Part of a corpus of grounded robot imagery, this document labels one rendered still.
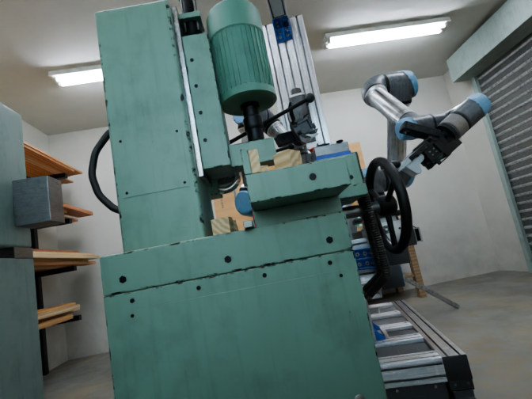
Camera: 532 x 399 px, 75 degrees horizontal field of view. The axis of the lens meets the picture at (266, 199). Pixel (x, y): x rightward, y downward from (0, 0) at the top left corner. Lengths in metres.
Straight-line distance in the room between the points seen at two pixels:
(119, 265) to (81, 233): 3.86
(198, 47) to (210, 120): 0.23
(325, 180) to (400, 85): 0.96
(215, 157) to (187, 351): 0.50
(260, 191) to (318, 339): 0.35
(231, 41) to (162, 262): 0.67
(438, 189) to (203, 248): 4.41
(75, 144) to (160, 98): 3.98
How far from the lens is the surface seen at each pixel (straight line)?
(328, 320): 0.81
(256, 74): 1.07
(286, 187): 0.70
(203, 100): 1.06
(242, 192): 1.56
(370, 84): 1.54
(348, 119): 4.84
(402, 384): 1.61
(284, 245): 0.79
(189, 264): 0.81
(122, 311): 0.87
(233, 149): 1.03
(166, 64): 1.09
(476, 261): 5.16
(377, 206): 1.05
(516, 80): 4.61
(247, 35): 1.13
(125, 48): 1.15
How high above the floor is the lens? 0.73
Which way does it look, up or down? 9 degrees up
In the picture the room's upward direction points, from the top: 11 degrees counter-clockwise
